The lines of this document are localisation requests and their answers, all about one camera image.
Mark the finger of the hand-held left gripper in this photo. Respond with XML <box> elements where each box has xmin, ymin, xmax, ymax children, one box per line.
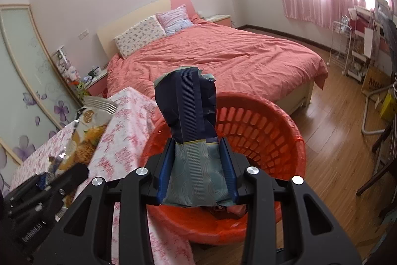
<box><xmin>43</xmin><ymin>163</ymin><xmax>90</xmax><ymax>202</ymax></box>
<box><xmin>8</xmin><ymin>173</ymin><xmax>47</xmax><ymax>202</ymax></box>

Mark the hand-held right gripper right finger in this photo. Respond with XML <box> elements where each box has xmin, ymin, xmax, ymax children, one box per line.
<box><xmin>221</xmin><ymin>138</ymin><xmax>363</xmax><ymax>265</ymax></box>

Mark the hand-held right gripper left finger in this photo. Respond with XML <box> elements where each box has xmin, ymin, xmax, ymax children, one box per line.
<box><xmin>54</xmin><ymin>138</ymin><xmax>176</xmax><ymax>265</ymax></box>

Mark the navy and teal patterned sock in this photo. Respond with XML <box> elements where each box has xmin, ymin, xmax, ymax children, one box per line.
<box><xmin>153</xmin><ymin>66</ymin><xmax>239</xmax><ymax>208</ymax></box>

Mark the red plastic basket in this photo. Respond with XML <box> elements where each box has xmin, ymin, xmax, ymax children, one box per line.
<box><xmin>138</xmin><ymin>92</ymin><xmax>307</xmax><ymax>245</ymax></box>

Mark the pink floral tablecloth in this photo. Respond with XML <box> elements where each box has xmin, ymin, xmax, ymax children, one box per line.
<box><xmin>9</xmin><ymin>86</ymin><xmax>194</xmax><ymax>265</ymax></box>

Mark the green yellow plush toy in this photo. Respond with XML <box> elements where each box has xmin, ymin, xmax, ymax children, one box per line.
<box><xmin>74</xmin><ymin>80</ymin><xmax>91</xmax><ymax>98</ymax></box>

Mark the pink nightstand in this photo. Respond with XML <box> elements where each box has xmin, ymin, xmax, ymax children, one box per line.
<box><xmin>85</xmin><ymin>69</ymin><xmax>109</xmax><ymax>98</ymax></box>
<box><xmin>203</xmin><ymin>13</ymin><xmax>232</xmax><ymax>27</ymax></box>

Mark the wardrobe with purple flower doors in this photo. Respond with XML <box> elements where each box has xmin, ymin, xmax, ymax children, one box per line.
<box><xmin>0</xmin><ymin>4</ymin><xmax>84</xmax><ymax>191</ymax></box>

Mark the clear tube of plush toys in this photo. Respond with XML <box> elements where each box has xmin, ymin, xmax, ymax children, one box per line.
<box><xmin>51</xmin><ymin>46</ymin><xmax>81</xmax><ymax>82</ymax></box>

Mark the orange duvet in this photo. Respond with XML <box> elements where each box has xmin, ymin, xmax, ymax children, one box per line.
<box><xmin>107</xmin><ymin>18</ymin><xmax>329</xmax><ymax>107</ymax></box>

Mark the floral print pillow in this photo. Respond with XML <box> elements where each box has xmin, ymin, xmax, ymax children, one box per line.
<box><xmin>113</xmin><ymin>16</ymin><xmax>166</xmax><ymax>60</ymax></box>

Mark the dark wooden chair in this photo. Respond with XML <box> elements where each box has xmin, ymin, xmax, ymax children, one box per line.
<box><xmin>357</xmin><ymin>116</ymin><xmax>397</xmax><ymax>197</ymax></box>

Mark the pink striped pillow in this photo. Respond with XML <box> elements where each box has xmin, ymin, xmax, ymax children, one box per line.
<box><xmin>156</xmin><ymin>4</ymin><xmax>194</xmax><ymax>36</ymax></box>

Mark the white storage trolley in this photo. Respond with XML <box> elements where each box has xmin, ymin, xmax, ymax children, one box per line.
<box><xmin>347</xmin><ymin>7</ymin><xmax>382</xmax><ymax>82</ymax></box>

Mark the brown cardboard box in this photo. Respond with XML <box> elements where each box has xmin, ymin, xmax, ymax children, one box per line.
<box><xmin>361</xmin><ymin>66</ymin><xmax>393</xmax><ymax>95</ymax></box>

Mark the yellow bag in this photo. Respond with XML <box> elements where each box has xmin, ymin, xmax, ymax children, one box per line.
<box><xmin>380</xmin><ymin>91</ymin><xmax>397</xmax><ymax>123</ymax></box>

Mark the white paper bag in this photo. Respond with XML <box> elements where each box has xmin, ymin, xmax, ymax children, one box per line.
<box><xmin>363</xmin><ymin>26</ymin><xmax>380</xmax><ymax>57</ymax></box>

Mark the white metal tube frame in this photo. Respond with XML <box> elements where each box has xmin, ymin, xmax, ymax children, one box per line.
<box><xmin>361</xmin><ymin>88</ymin><xmax>391</xmax><ymax>137</ymax></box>

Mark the beige and pink bed frame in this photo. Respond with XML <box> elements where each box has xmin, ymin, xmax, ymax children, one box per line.
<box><xmin>96</xmin><ymin>0</ymin><xmax>314</xmax><ymax>116</ymax></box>

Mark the white wire rack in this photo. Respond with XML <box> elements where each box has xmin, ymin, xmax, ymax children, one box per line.
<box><xmin>329</xmin><ymin>20</ymin><xmax>352</xmax><ymax>73</ymax></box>

